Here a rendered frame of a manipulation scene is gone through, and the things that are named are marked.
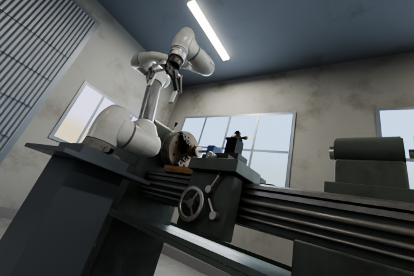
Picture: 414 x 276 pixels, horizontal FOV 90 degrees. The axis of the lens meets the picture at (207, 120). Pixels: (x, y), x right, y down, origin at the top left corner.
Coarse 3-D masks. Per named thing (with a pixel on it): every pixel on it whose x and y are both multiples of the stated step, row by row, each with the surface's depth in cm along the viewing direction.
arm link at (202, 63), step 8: (200, 48) 113; (144, 56) 137; (152, 56) 132; (160, 56) 130; (200, 56) 112; (208, 56) 116; (144, 64) 142; (184, 64) 125; (192, 64) 114; (200, 64) 113; (208, 64) 115; (200, 72) 118; (208, 72) 118
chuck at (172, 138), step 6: (174, 132) 163; (186, 132) 165; (168, 138) 158; (174, 138) 156; (192, 138) 169; (168, 144) 153; (174, 144) 155; (180, 144) 159; (162, 150) 156; (168, 150) 151; (174, 150) 155; (180, 150) 159; (162, 156) 156; (168, 156) 151; (174, 156) 154; (168, 162) 153; (174, 162) 154; (186, 162) 162
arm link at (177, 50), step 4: (172, 48) 103; (176, 48) 102; (180, 48) 103; (172, 52) 101; (176, 52) 101; (180, 52) 102; (184, 52) 104; (168, 56) 104; (176, 56) 102; (180, 56) 102; (184, 56) 104; (184, 60) 105
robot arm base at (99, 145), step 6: (84, 138) 102; (90, 138) 100; (90, 144) 94; (96, 144) 99; (102, 144) 100; (108, 144) 102; (102, 150) 99; (108, 150) 97; (114, 150) 107; (114, 156) 103
